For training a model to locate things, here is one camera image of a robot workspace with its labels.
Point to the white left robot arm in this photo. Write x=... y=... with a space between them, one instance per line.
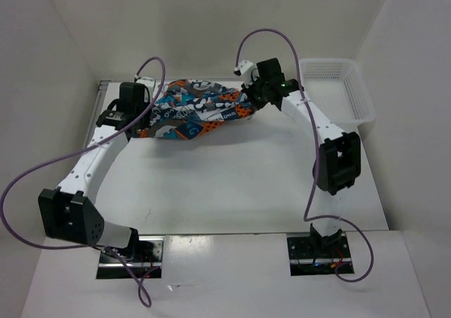
x=113 y=236

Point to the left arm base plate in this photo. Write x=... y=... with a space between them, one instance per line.
x=144 y=261

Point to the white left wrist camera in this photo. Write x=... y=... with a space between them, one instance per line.
x=150 y=86

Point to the white plastic basket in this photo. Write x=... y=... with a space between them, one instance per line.
x=337 y=87

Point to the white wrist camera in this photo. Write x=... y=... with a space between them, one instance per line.
x=150 y=86
x=243 y=68

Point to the colourful patterned shorts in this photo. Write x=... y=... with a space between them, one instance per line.
x=188 y=109

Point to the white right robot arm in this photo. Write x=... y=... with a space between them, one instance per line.
x=338 y=153

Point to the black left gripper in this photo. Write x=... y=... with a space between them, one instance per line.
x=145 y=124

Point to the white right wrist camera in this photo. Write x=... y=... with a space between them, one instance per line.
x=243 y=68

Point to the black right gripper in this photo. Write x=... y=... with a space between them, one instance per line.
x=248 y=90

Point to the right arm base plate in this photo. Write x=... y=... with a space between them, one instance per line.
x=306 y=261

